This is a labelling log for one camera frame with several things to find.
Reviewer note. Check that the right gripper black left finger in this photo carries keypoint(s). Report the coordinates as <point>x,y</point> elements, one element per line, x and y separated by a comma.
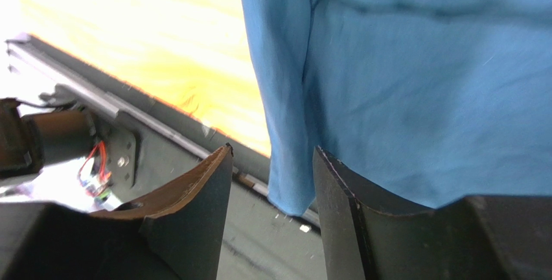
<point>173,232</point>

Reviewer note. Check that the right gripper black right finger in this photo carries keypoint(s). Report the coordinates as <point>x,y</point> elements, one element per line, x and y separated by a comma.
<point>370,233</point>

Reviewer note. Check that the blue t shirt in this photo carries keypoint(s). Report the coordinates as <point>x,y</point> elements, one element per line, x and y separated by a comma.
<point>430,99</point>

